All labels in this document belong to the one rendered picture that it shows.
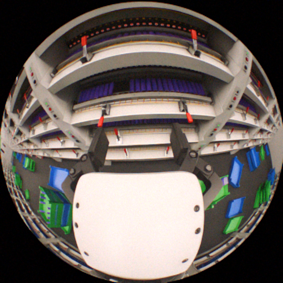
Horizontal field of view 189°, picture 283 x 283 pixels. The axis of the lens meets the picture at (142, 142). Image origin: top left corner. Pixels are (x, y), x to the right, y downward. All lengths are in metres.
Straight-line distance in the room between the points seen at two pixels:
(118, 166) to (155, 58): 0.79
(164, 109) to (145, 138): 0.21
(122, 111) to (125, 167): 0.58
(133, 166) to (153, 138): 0.40
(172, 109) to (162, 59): 0.18
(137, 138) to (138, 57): 0.38
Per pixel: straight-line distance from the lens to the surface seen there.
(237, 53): 0.39
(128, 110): 0.33
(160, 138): 0.49
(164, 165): 0.83
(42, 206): 1.04
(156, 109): 0.33
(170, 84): 0.38
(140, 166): 0.82
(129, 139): 0.49
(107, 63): 0.26
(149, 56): 0.24
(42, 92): 0.42
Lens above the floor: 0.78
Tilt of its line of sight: 60 degrees down
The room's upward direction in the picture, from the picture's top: 7 degrees counter-clockwise
